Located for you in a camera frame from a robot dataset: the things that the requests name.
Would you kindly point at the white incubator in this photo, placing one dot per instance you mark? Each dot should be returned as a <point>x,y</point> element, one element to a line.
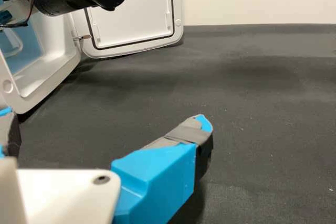
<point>50,58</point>

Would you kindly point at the incubator door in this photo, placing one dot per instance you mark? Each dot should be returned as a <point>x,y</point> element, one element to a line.
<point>134,9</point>

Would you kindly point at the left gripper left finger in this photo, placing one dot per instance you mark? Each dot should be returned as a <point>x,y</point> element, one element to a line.
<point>13,134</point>

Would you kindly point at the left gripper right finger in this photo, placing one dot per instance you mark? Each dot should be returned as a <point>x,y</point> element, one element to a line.
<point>160,171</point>

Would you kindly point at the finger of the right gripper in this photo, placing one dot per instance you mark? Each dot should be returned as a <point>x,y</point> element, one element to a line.
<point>4,16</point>

